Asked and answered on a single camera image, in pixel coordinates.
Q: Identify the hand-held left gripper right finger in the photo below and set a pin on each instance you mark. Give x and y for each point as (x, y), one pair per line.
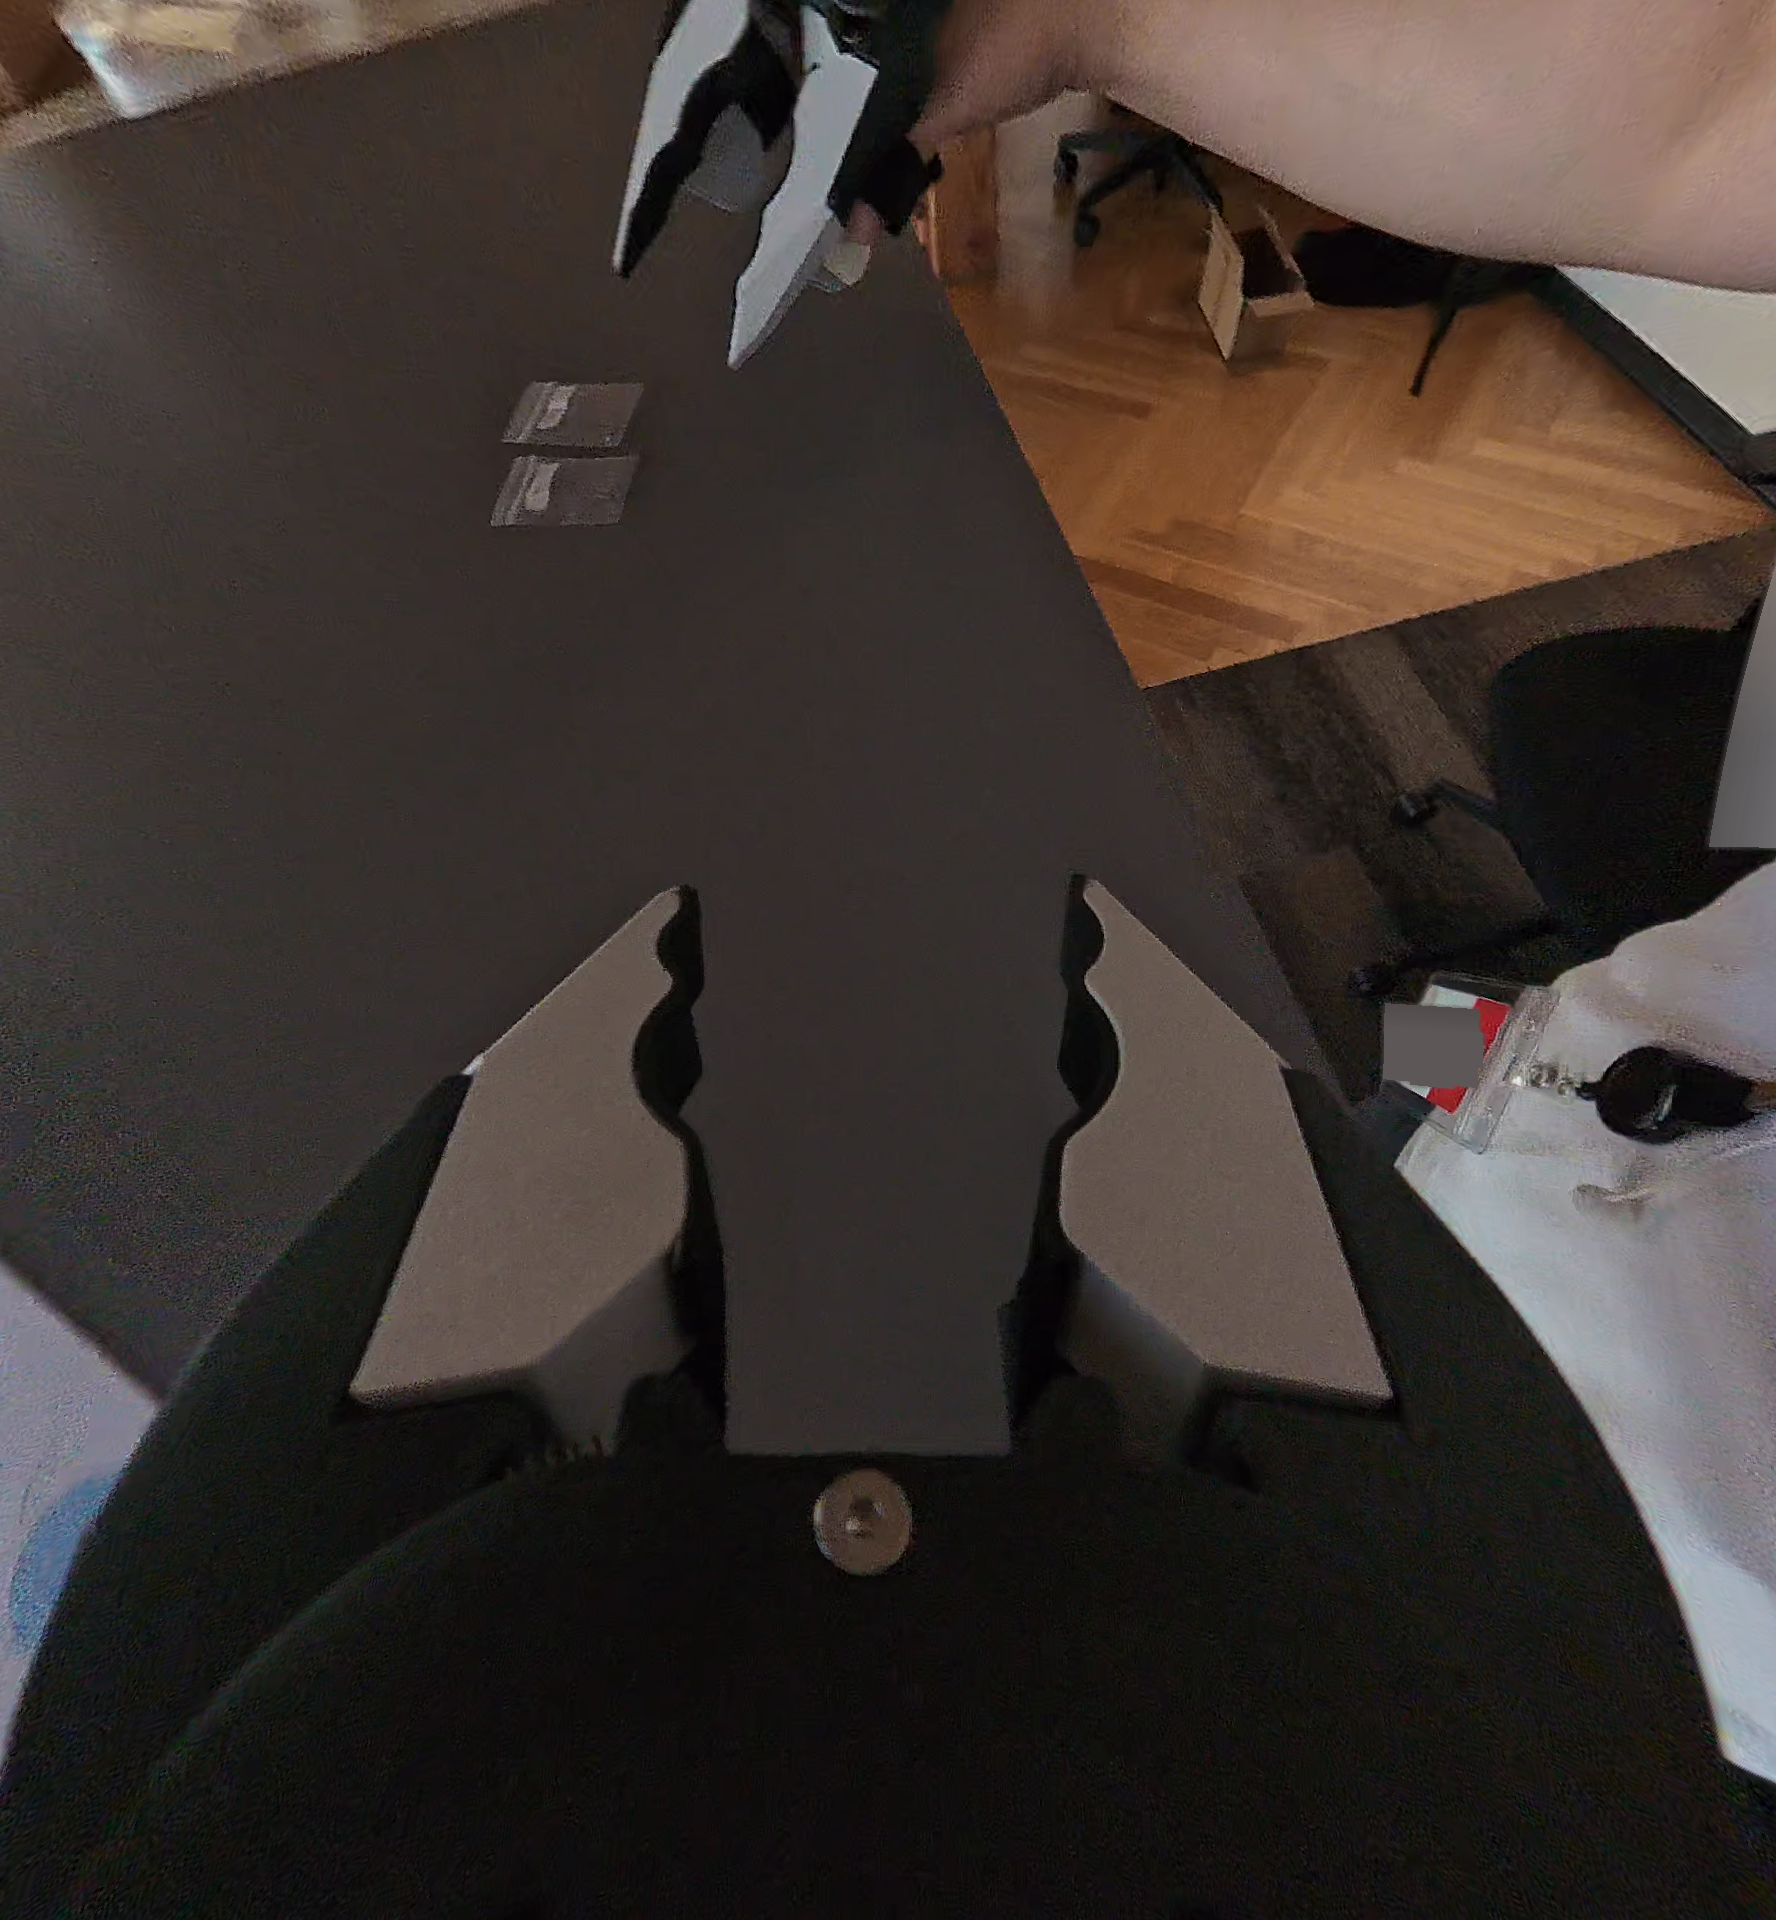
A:
(1202, 1200)

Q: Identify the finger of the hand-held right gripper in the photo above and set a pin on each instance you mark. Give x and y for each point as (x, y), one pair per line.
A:
(812, 181)
(671, 91)

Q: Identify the person's white shirt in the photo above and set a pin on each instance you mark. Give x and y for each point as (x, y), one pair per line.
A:
(1653, 1351)

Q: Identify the clear badge holder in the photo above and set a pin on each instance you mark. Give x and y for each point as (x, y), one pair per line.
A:
(1520, 1083)

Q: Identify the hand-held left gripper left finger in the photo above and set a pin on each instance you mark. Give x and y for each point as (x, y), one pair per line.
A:
(528, 1200)

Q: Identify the small clear plastic bag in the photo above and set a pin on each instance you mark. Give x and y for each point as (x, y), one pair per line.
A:
(572, 417)
(567, 493)

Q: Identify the person's right hand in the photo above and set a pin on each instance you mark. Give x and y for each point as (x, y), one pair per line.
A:
(1022, 68)

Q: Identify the person's right forearm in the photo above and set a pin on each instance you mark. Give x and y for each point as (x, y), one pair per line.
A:
(1428, 134)

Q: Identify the dark desk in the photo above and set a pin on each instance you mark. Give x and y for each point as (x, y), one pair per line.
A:
(378, 751)

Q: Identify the black badge reel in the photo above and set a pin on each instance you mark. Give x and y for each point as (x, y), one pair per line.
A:
(1646, 1094)

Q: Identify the open cardboard box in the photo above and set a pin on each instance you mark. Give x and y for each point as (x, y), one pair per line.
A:
(1248, 285)

